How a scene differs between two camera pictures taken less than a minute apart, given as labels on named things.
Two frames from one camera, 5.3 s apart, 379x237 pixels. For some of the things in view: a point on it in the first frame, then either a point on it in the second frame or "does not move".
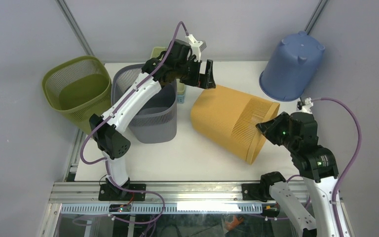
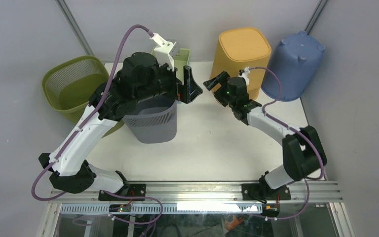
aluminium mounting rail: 89,191 does not move
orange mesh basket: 231,117 -> 239,48
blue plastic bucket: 291,67 does not move
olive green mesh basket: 78,87 does not move
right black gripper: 267,128 -> 222,78
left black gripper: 205,81 -> 189,90
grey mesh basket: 157,123 does not move
